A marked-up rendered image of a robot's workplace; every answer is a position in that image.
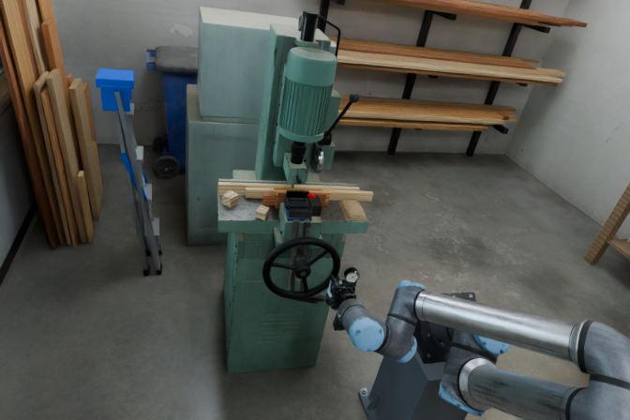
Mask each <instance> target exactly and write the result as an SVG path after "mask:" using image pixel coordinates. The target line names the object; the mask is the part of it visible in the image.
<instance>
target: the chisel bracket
mask: <svg viewBox="0 0 630 420"><path fill-rule="evenodd" d="M291 155H292V153H285V155H284V161H283V169H284V172H285V175H286V178H287V182H288V183H293V184H298V183H297V178H296V175H298V176H299V178H300V179H301V180H302V184H305V179H306V173H307V167H306V165H305V162H304V160H303V163H302V164H293V163H291Z"/></svg>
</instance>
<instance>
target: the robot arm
mask: <svg viewBox="0 0 630 420"><path fill-rule="evenodd" d="M351 286H352V287H351ZM325 302H326V304H327V305H328V306H330V307H331V308H332V309H334V310H337V315H336V318H335V319H334V322H333V326H334V330H335V331H337V330H338V331H341V330H346V332H347V334H348V335H349V337H350V339H351V342H352V344H353V345H354V346H355V347H356V348H357V349H359V350H360V351H362V352H367V353H368V352H375V353H378V354H380V355H383V356H385V357H387V358H389V359H390V360H392V361H397V362H399V363H405V362H408V361H409V360H410V359H411V358H412V357H413V355H414V353H415V351H416V345H417V342H416V339H415V337H414V336H413V332H414V329H415V326H416V324H417V321H418V320H421V321H428V322H429V328H430V333H431V335H432V337H433V339H434V340H435V342H436V343H437V344H438V345H439V346H440V347H442V348H443V349H445V350H447V351H450V352H449V355H448V358H447V362H446V365H445V369H444V372H443V375H442V381H441V383H440V391H439V395H440V397H441V398H442V399H444V400H445V401H447V402H449V403H451V404H453V405H454V406H456V407H459V408H460V409H461V410H464V411H466V412H468V413H472V414H474V415H477V416H483V415H484V413H485V411H486V410H490V409H492V408H493V409H496V410H499V411H501V412H504V413H508V414H511V415H514V416H515V417H518V418H520V419H523V420H630V340H629V339H628V338H627V337H625V336H624V335H623V334H621V333H620V332H618V331H617V330H615V329H613V328H612V327H610V326H608V325H606V324H603V323H600V322H594V321H589V320H586V321H584V322H582V323H580V324H574V323H570V322H562V321H558V320H553V319H550V318H545V317H541V316H536V315H532V314H528V313H524V312H519V311H515V310H511V309H507V308H502V307H494V306H491V305H486V304H482V303H477V302H474V301H469V300H465V299H460V298H456V297H453V296H448V295H444V294H439V293H435V292H430V291H428V290H427V288H426V287H425V286H423V285H421V284H419V283H416V282H411V281H409V280H402V281H400V282H399V284H398V285H397V288H396V289H395V294H394V297H393V300H392V304H391V307H390V309H389V312H388V314H387V317H386V320H385V322H383V321H381V320H379V319H377V318H375V317H373V316H371V314H370V313H369V312H368V310H367V309H366V307H365V306H364V305H363V304H362V302H361V301H359V300H357V299H356V294H355V287H354V286H353V284H352V283H351V282H350V285H349V284H345V286H344V284H342V281H341V280H340V281H339V282H334V284H333V283H332V281H331V280H330V283H329V288H328V290H327V293H326V297H325ZM511 345H513V346H517V347H519V348H523V349H526V350H530V351H533V352H537V353H542V354H545V355H549V356H552V357H556V358H559V359H562V360H565V361H569V362H572V363H574V364H575V365H576V366H577V368H578V369H579V371H580V372H583V373H586V374H589V375H590V379H589V385H588V387H580V386H575V385H572V384H567V383H562V382H554V381H551V380H546V379H541V378H537V377H533V376H529V375H524V374H520V373H516V372H511V371H507V370H502V369H498V368H497V367H496V363H497V358H498V355H499V354H502V353H505V352H507V351H508V350H509V348H510V347H511Z"/></svg>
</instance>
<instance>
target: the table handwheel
mask: <svg viewBox="0 0 630 420"><path fill-rule="evenodd" d="M303 245H313V246H317V247H320V248H324V251H322V252H321V253H320V254H318V255H317V256H316V257H314V258H313V259H311V260H310V261H309V262H308V261H306V260H305V259H304V256H303V254H302V249H301V248H298V249H297V254H296V257H295V259H294V260H295V263H294V264H293V265H290V264H283V263H278V262H274V260H275V259H276V258H277V256H278V255H280V254H281V253H282V252H284V251H285V250H287V249H289V248H294V247H297V246H303ZM328 252H329V254H330V255H331V257H332V259H333V269H332V271H331V273H330V275H333V276H334V278H335V279H336V278H337V276H338V273H339V270H340V258H339V255H338V252H337V250H336V249H335V248H334V247H333V246H332V245H331V244H330V243H328V242H326V241H325V240H322V239H320V238H316V237H298V238H294V239H291V240H289V241H286V242H284V243H282V244H280V245H279V246H277V247H276V248H275V249H274V250H272V251H271V253H270V254H269V255H268V256H267V258H266V260H265V262H264V264H263V267H262V278H263V281H264V283H265V285H266V287H267V288H268V289H269V290H270V291H271V292H272V293H274V294H276V295H278V296H281V297H284V298H288V299H303V298H308V297H311V296H314V295H316V294H318V293H321V292H323V291H324V290H326V289H327V288H328V287H329V283H330V281H329V277H328V278H327V279H326V280H325V281H324V282H323V283H321V284H320V285H318V286H316V287H314V288H312V289H308V284H307V277H309V275H310V274H311V270H310V266H311V265H312V264H314V263H315V262H316V261H318V260H319V259H320V258H321V257H323V256H324V255H325V254H327V253H328ZM271 266H273V267H278V268H285V269H290V270H293V271H294V274H295V276H296V277H297V278H300V279H302V281H303V286H304V290H303V291H301V292H290V291H285V290H283V289H280V288H279V287H278V286H277V285H276V284H275V283H274V282H273V281H272V279H271V277H270V269H271Z"/></svg>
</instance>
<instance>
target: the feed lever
mask: <svg viewBox="0 0 630 420"><path fill-rule="evenodd" d="M349 99H350V101H349V102H348V104H347V105H346V107H345V108H344V109H343V111H342V112H341V113H340V115H339V116H338V118H337V119H336V121H335V122H334V124H333V125H332V126H331V127H330V128H329V129H328V131H325V132H324V134H323V138H322V139H321V140H320V141H318V145H330V144H331V141H332V134H331V132H332V130H333V129H334V127H335V126H336V125H337V123H338V122H339V120H340V119H341V118H342V116H343V115H344V114H345V112H346V111H348V109H349V108H350V107H351V105H352V104H353V103H355V102H357V101H358V100H359V96H358V94H356V93H352V94H350V97H349Z"/></svg>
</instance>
